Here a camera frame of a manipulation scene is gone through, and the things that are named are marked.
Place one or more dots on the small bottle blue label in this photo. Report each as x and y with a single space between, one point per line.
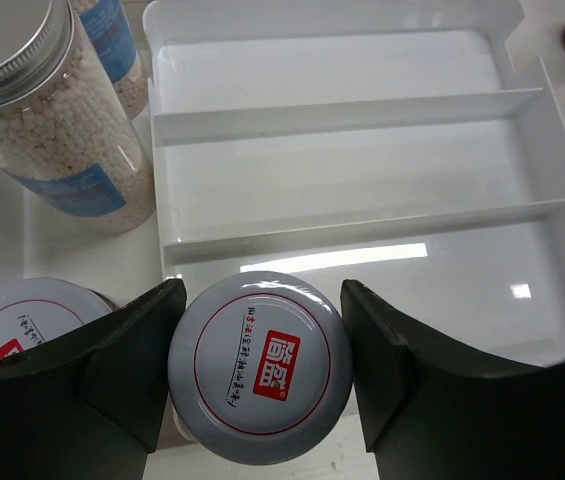
108 28

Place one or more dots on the spice jar white red lid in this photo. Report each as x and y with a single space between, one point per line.
260 368

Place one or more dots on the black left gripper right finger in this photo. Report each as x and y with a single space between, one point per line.
432 407

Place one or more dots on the tall jar silver lid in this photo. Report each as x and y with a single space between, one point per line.
64 134

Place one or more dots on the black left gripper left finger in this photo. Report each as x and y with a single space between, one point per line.
90 404

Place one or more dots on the white divided organizer tray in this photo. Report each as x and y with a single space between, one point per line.
397 143

